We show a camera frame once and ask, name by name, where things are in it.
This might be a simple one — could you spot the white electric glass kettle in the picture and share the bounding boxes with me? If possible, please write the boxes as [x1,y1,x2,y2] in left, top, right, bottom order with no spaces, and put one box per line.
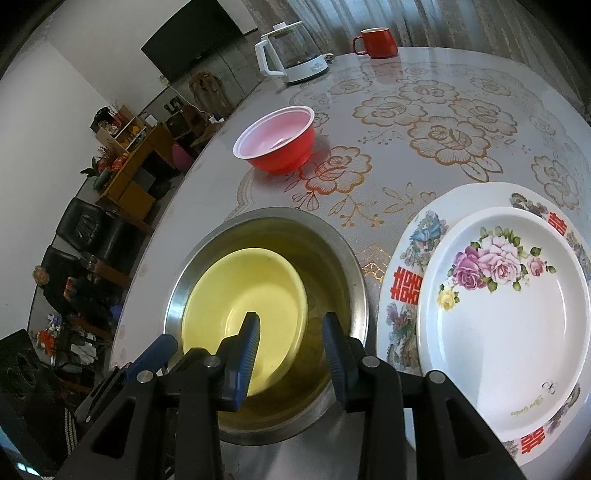
[254,21,330,85]

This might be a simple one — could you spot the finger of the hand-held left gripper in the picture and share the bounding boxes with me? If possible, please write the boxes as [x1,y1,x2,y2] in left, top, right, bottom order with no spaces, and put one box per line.
[73,334,179,425]

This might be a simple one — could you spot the red mug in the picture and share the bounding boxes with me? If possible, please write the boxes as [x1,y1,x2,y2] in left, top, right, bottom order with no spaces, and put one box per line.
[353,27,399,60]

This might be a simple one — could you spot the gold floral table mat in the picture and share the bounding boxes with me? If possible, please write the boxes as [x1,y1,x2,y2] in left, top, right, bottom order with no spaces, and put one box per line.
[235,54,591,296]

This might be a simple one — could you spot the small floral white plate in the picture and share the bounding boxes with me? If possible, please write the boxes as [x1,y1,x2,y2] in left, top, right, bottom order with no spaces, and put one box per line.
[416,206,590,442]

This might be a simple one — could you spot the pink stool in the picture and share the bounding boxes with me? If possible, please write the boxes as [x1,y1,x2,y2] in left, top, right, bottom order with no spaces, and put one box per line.
[172,143,195,171]

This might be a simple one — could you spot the yellow plastic bowl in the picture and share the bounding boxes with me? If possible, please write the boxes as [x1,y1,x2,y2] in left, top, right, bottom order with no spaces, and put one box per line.
[180,248,309,398]

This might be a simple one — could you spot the carved wooden chair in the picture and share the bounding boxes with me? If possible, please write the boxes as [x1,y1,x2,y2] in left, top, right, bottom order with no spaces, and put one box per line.
[189,71,233,121]

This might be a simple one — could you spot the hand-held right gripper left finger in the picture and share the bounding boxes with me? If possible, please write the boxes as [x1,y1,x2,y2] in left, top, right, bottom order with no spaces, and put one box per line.
[58,311,263,480]

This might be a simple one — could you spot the sheer beige curtain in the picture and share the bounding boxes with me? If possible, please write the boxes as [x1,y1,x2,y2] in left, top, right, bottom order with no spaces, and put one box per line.
[272,0,591,109]

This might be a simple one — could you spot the black flat television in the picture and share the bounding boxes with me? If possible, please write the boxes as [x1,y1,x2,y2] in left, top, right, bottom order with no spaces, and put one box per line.
[140,0,260,82]

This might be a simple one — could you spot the red plastic bowl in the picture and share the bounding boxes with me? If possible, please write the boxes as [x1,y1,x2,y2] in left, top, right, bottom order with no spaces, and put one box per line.
[232,106,317,175]

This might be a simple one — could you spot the black leather chair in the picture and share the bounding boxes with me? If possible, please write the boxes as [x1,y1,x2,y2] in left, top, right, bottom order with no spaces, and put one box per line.
[58,197,141,280]
[31,244,126,326]

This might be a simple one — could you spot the wooden shelf cabinet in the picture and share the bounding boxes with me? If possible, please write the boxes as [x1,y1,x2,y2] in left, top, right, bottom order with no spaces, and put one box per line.
[92,105,182,221]

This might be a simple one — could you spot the large patterned white plate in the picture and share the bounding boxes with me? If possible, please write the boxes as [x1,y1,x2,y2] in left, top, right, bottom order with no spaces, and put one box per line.
[376,182,591,469]

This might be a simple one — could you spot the stainless steel bowl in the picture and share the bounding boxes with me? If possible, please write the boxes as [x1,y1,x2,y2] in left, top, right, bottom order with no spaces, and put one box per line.
[165,207,370,446]

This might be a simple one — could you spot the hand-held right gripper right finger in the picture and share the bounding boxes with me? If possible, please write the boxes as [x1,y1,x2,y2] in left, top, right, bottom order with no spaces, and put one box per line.
[321,311,527,480]

